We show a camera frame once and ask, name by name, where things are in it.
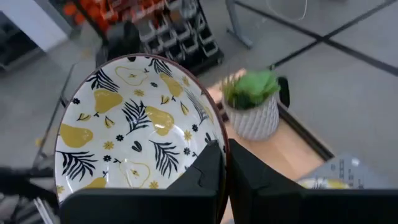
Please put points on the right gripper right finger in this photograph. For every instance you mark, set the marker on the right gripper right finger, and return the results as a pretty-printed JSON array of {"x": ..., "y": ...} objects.
[{"x": 280, "y": 205}]

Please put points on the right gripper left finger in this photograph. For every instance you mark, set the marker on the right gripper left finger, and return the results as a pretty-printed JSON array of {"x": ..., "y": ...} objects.
[{"x": 140, "y": 207}]

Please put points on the grey perforated metal shelf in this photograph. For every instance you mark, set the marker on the grey perforated metal shelf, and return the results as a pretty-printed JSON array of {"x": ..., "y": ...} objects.
[{"x": 351, "y": 171}]

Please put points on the succulent in white pot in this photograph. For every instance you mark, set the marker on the succulent in white pot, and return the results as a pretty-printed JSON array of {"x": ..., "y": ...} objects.
[{"x": 255, "y": 118}]

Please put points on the black floor equipment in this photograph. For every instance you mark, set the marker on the black floor equipment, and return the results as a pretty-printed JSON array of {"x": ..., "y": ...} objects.
[{"x": 124, "y": 42}]

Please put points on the storage rack with bins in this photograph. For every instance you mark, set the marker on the storage rack with bins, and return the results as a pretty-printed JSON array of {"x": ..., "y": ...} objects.
[{"x": 174, "y": 31}]

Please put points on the grey metal table leg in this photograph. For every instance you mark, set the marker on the grey metal table leg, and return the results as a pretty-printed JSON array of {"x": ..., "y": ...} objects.
[{"x": 237, "y": 28}]

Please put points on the white cabinet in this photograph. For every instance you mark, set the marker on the white cabinet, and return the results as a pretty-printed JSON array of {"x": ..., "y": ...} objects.
[{"x": 28, "y": 21}]

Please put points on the black aluminium table frame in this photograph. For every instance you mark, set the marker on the black aluminium table frame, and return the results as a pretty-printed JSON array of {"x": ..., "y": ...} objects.
[{"x": 304, "y": 133}]

